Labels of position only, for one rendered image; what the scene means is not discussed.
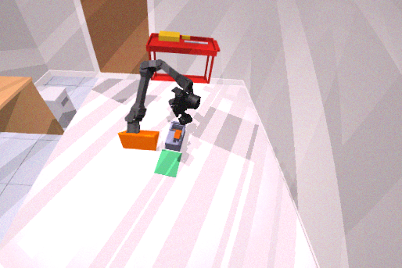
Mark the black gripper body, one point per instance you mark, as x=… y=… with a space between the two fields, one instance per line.
x=180 y=109

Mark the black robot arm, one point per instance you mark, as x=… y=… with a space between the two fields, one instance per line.
x=147 y=70

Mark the orange l-shaped part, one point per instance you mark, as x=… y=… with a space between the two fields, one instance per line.
x=177 y=134

